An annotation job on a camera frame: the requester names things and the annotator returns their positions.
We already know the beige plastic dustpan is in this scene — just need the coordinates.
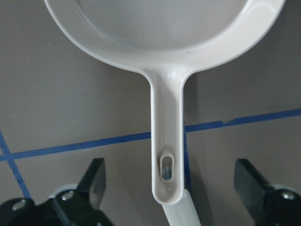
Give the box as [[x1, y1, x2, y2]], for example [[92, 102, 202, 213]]
[[45, 0, 284, 204]]

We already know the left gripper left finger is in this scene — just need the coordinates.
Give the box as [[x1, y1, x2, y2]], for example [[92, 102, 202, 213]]
[[0, 158, 113, 226]]

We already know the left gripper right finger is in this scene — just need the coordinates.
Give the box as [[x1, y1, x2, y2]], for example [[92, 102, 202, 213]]
[[234, 159, 301, 226]]

